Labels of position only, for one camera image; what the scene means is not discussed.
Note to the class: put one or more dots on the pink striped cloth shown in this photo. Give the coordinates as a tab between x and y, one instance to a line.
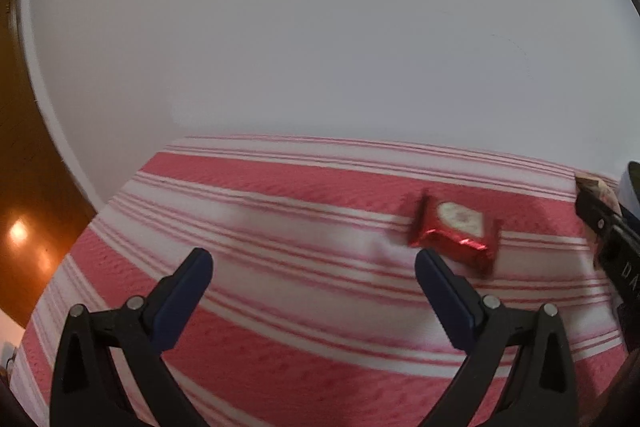
250	217

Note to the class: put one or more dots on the red candy packet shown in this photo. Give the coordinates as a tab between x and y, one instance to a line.
457	227

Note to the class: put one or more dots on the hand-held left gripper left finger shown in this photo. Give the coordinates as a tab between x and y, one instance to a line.
184	294

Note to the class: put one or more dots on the round metal tin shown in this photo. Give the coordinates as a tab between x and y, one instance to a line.
631	187

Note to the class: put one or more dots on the wooden door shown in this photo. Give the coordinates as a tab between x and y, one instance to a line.
25	207

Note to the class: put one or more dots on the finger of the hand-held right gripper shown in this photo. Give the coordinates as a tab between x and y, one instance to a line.
592	209

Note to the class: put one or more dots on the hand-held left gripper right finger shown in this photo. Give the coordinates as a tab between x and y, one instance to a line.
447	302

